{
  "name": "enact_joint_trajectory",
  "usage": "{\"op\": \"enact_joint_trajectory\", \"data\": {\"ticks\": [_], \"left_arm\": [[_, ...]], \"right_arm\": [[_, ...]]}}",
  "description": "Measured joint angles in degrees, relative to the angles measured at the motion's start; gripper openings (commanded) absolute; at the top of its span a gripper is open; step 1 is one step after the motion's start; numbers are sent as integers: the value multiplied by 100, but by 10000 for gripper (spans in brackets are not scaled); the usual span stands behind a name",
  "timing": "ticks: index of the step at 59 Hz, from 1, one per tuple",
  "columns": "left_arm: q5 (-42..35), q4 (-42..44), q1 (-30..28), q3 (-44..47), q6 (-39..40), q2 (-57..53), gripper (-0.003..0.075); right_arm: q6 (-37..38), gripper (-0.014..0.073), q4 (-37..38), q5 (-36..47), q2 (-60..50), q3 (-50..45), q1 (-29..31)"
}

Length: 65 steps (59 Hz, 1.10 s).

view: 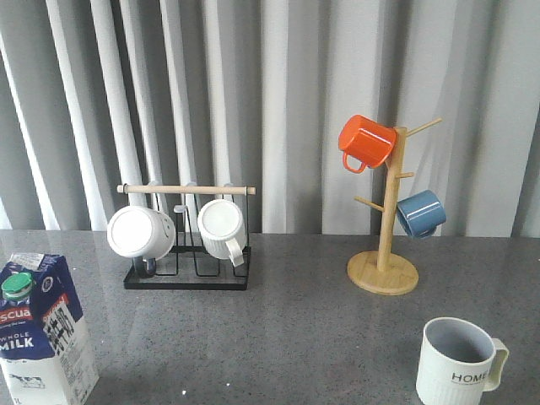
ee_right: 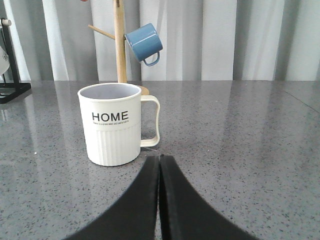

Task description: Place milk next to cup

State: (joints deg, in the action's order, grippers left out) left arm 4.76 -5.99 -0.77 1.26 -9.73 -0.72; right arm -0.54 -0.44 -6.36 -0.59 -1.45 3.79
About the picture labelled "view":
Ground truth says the cream HOME mug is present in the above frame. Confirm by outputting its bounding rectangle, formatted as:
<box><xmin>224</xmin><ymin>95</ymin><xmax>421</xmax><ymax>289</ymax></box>
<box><xmin>416</xmin><ymin>317</ymin><xmax>510</xmax><ymax>404</ymax></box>

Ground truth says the orange mug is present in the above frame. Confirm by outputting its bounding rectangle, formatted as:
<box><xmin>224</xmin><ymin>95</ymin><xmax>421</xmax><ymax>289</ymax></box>
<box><xmin>338</xmin><ymin>115</ymin><xmax>397</xmax><ymax>173</ymax></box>

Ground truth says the blue mug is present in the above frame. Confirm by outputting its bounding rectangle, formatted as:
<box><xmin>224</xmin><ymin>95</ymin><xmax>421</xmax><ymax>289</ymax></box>
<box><xmin>397</xmin><ymin>190</ymin><xmax>446</xmax><ymax>239</ymax></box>

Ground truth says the black wire mug rack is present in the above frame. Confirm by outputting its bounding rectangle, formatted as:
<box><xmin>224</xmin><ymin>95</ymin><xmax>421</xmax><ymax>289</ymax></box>
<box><xmin>117</xmin><ymin>183</ymin><xmax>257</xmax><ymax>290</ymax></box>

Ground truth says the white ribbed mug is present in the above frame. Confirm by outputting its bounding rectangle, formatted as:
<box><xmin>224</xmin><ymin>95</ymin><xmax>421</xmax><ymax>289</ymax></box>
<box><xmin>197</xmin><ymin>199</ymin><xmax>246</xmax><ymax>267</ymax></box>

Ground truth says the blue white milk carton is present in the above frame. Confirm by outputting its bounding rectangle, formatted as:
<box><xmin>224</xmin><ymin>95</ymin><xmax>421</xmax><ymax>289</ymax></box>
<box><xmin>1</xmin><ymin>253</ymin><xmax>99</xmax><ymax>404</ymax></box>

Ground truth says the white smiley mug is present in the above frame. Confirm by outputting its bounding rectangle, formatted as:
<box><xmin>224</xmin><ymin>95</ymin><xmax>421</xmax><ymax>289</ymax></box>
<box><xmin>107</xmin><ymin>206</ymin><xmax>176</xmax><ymax>260</ymax></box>

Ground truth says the grey pleated curtain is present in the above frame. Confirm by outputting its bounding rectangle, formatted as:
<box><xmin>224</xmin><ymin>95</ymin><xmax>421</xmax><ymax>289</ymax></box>
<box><xmin>1</xmin><ymin>1</ymin><xmax>539</xmax><ymax>237</ymax></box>

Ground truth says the wooden mug tree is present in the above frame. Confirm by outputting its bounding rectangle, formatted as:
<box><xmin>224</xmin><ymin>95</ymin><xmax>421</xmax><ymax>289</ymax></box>
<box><xmin>347</xmin><ymin>117</ymin><xmax>442</xmax><ymax>295</ymax></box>

